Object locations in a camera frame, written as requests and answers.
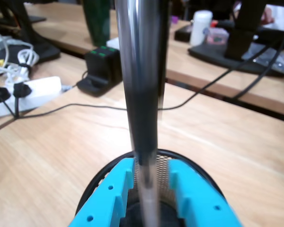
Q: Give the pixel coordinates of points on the small black box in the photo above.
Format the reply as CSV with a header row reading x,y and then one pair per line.
x,y
182,34

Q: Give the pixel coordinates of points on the transparent pen with black grip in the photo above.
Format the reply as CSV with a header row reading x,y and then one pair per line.
x,y
142,94

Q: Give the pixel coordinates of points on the black mesh pen holder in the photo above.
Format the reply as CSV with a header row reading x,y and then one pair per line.
x,y
163,170

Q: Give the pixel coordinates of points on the white power strip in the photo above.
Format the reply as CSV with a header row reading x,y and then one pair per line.
x,y
42,89

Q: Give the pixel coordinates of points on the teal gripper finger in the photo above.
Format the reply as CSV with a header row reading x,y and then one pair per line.
x,y
104,203
201,201

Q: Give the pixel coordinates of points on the white plastic bottle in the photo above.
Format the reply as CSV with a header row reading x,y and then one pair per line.
x,y
200,28

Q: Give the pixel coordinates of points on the dark green bottle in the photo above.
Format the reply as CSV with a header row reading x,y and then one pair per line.
x,y
97,21

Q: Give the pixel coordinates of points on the black monitor stand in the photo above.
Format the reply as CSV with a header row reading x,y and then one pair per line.
x,y
236,42
45,53
35,19

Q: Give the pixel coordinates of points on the black charger dock green lights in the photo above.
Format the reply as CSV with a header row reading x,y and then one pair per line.
x,y
99,71

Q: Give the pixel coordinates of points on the small purple object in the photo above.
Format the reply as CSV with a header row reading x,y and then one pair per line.
x,y
174,20

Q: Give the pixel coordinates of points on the pink transparent box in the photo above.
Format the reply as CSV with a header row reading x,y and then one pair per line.
x,y
217,36

